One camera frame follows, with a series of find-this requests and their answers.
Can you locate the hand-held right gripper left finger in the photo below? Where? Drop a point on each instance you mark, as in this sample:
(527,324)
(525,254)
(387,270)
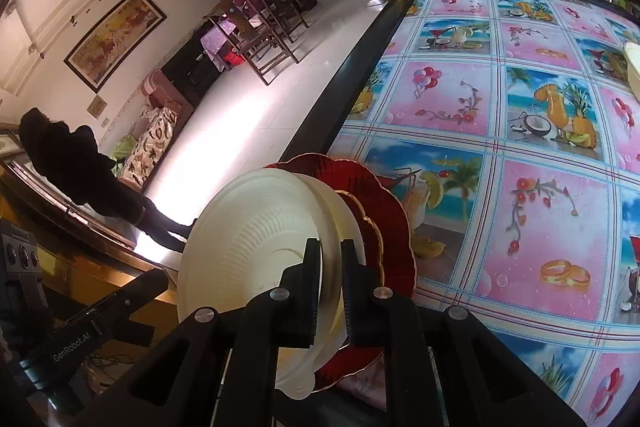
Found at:
(307,307)

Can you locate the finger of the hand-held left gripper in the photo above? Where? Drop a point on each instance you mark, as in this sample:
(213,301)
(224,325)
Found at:
(147,294)

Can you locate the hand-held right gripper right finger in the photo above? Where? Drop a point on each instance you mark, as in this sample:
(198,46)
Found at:
(355,312)

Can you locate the red glass plate gold rim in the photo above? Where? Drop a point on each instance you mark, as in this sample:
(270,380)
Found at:
(390,207)
(370,247)

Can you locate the cream plastic bowl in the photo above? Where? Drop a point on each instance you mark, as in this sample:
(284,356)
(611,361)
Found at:
(632,72)

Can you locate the brown wooden counter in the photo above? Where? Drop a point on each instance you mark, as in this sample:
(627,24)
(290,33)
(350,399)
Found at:
(75,257)

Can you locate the green cushion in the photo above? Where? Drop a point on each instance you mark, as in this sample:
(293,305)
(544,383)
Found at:
(122,152)

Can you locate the pink patterned sofa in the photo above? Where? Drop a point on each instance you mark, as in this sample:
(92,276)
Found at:
(150,142)

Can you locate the printed fruit pattern tablecloth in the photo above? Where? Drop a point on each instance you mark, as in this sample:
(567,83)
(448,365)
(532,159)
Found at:
(500,227)

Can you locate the small framed plaque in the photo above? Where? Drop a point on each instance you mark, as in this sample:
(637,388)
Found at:
(95,107)

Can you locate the black low cabinet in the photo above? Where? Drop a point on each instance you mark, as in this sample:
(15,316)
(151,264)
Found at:
(192,72)

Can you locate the table with pink cloth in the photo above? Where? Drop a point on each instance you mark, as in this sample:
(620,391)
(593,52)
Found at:
(220,42)

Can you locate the framed wall picture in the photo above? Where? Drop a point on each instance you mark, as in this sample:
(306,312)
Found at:
(115,39)

